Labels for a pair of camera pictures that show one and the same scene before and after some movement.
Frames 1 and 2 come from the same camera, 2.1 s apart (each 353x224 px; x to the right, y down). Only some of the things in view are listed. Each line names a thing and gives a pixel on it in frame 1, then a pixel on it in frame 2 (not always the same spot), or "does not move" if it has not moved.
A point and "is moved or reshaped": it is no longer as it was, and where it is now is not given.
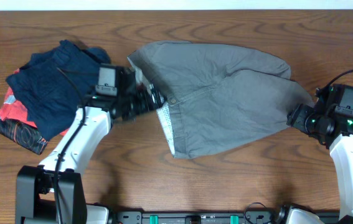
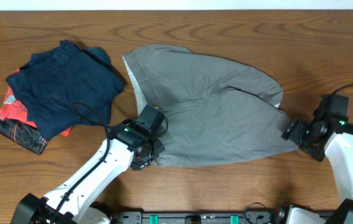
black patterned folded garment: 20,133 does not move
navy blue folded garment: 54,84 does not move
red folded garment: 12,109 does not move
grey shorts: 216,93 is moved or reshaped
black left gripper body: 156,99 → 150,154
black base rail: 199,217 does not move
